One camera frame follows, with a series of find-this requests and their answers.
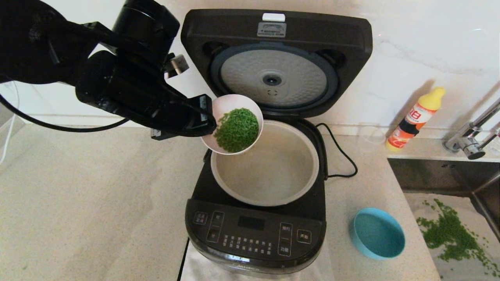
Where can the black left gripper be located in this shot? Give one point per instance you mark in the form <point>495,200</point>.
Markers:
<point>117,86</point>

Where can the pink bowl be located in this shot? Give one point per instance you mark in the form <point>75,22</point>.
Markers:
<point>234,102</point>

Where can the black rice cooker lid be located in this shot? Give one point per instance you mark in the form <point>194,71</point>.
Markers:
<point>312,31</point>

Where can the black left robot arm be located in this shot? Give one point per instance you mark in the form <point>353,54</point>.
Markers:
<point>39,39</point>

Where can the black rice cooker body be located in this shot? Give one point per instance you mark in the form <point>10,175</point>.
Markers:
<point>254,230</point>

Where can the blue bowl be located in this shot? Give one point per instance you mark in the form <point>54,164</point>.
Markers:
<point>377,234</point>

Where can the black strip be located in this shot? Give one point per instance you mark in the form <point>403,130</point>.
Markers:
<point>183,261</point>

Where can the white cloth mat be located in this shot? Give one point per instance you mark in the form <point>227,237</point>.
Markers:
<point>203,271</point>

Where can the clear glass cup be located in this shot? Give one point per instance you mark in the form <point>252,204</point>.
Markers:
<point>371,136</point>

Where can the orange yellow detergent bottle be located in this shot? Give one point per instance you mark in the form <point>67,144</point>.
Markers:
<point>414,117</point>

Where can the steel sink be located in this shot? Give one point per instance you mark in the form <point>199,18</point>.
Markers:
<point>429,175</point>

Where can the chrome faucet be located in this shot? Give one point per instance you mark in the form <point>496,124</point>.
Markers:
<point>468,146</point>

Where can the spilled green grains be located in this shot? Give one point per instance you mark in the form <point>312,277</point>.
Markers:
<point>449,234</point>

